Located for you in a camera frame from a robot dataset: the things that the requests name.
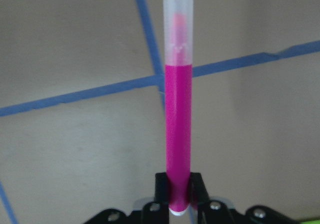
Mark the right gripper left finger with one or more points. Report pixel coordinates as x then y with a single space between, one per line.
154 211

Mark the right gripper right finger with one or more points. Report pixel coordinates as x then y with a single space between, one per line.
214 211

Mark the pink highlighter pen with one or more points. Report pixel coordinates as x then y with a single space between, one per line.
178 16

